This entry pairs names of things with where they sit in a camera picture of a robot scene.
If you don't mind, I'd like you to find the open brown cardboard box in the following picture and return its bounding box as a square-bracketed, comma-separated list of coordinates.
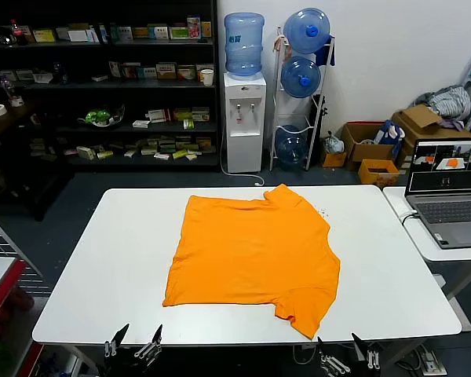
[340, 120, 396, 170]

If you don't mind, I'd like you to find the pile of striped clothes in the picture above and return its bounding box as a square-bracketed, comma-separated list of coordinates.
[414, 85, 471, 129]

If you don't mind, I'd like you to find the large brown cardboard box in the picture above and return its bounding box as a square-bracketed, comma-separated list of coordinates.
[391, 103, 471, 166]

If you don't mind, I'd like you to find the white water dispenser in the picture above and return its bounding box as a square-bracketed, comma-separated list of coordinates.
[223, 72, 268, 174]

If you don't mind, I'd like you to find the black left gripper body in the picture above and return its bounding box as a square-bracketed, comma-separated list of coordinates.
[97, 349, 162, 377]

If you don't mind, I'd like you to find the grey laptop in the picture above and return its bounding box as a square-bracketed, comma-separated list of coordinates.
[403, 137, 471, 250]

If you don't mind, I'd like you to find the small orange cardboard box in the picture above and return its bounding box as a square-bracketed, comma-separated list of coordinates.
[357, 158, 400, 188]

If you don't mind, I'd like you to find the white side table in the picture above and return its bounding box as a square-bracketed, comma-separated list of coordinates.
[382, 186, 471, 331]

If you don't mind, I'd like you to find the empty blue water jug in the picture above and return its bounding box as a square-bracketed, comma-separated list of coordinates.
[275, 124, 309, 172]

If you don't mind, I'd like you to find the yellow medicine carton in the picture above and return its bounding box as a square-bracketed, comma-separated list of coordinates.
[31, 27, 58, 42]

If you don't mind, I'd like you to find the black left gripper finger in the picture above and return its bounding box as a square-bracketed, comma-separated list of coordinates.
[134, 324, 163, 359]
[104, 323, 131, 357]

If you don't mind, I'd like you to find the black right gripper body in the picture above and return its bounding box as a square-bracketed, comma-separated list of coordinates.
[325, 367, 382, 377]

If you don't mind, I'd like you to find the blue and white bag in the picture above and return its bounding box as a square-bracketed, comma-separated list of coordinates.
[373, 119, 406, 158]

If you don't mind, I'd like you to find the small yellow cardboard box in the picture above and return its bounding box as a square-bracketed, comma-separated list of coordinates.
[322, 151, 348, 168]

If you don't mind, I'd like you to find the bowl with green packets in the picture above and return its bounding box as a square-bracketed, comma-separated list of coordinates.
[77, 104, 126, 129]

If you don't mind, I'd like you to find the blue water jug with label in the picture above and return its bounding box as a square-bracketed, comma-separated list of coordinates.
[224, 12, 266, 78]

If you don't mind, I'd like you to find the white power strip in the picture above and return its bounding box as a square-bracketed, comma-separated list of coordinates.
[415, 345, 448, 374]

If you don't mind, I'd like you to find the black tripod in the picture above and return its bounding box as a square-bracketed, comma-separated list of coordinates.
[309, 93, 330, 158]

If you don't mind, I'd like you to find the white wire jug rack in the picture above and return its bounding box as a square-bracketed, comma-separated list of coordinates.
[269, 26, 337, 172]

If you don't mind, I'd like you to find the clear plastic bag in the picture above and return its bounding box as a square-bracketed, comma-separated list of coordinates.
[323, 131, 345, 154]

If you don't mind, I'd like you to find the red edged white cart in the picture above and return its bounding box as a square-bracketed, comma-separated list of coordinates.
[0, 256, 27, 335]

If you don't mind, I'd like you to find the cola bottle red label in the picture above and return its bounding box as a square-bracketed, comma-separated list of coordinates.
[9, 18, 28, 46]

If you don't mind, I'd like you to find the white dispenser power cord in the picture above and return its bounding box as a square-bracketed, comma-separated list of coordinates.
[219, 129, 266, 186]

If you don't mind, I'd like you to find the orange t-shirt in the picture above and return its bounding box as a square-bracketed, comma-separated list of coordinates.
[162, 183, 341, 340]

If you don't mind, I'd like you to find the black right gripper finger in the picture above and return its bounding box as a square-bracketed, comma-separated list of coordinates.
[317, 336, 350, 376]
[352, 332, 380, 368]

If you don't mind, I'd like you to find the black shelf unit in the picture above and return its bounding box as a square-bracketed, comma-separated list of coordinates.
[0, 0, 221, 174]

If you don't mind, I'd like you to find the pink colourful carton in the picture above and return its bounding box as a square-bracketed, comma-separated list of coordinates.
[186, 15, 202, 39]

